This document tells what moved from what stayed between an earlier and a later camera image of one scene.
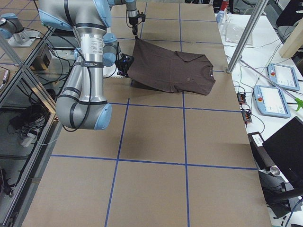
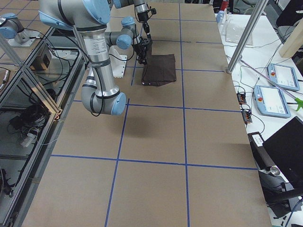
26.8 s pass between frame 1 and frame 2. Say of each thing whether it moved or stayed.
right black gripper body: moved
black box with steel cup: stayed
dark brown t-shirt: moved
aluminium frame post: stayed
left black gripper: moved
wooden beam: stayed
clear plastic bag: stayed
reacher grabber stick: stayed
